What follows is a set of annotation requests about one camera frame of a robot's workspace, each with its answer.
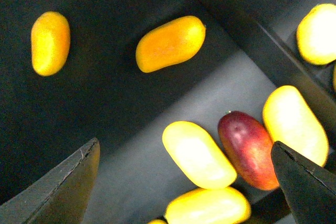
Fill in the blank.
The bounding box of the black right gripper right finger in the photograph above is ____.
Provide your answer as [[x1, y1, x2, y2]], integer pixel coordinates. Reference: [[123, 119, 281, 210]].
[[271, 141, 335, 223]]

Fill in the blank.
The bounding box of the orange mango middle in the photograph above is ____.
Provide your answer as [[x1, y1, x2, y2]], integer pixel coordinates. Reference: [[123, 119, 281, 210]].
[[135, 16, 206, 73]]

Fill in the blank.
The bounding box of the orange mango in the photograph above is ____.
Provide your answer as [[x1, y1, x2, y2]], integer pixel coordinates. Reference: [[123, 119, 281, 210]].
[[135, 16, 206, 73], [164, 187, 251, 223]]

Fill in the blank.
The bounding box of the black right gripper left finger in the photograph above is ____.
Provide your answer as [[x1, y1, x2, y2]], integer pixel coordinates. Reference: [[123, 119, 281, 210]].
[[1, 138, 100, 223]]

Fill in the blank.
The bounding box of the orange mango front left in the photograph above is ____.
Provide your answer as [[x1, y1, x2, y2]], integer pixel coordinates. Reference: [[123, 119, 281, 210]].
[[164, 187, 251, 223]]

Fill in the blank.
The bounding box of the yellow mango behind basket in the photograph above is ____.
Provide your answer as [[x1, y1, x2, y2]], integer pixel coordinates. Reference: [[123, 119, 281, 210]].
[[147, 219, 167, 224]]

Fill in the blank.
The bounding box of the red mango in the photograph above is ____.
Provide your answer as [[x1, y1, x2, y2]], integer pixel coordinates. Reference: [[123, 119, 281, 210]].
[[217, 111, 279, 190]]

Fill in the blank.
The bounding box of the yellow lemon front top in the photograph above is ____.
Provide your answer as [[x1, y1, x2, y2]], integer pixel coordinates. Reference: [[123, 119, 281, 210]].
[[296, 3, 335, 66]]

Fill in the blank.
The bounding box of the yellow mango top left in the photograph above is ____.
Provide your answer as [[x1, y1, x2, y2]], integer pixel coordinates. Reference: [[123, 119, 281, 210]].
[[30, 12, 70, 77]]

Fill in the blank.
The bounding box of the black fruit display shelf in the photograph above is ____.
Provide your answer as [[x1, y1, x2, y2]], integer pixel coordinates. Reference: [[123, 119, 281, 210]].
[[1, 0, 335, 223]]

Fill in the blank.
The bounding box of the yellow mango under basket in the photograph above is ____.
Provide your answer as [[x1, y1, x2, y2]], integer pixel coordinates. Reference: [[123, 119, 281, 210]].
[[162, 121, 237, 189]]

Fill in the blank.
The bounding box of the yellow mango front right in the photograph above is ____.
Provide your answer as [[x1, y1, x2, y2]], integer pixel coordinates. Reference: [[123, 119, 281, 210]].
[[262, 86, 329, 167]]

